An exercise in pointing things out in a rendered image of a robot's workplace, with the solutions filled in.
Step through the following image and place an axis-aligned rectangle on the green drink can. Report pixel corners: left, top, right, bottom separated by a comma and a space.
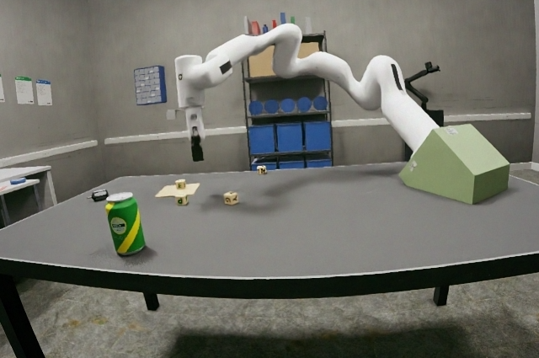
105, 193, 145, 255

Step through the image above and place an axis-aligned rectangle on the beige square mat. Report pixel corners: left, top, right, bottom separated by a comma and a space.
155, 184, 200, 198

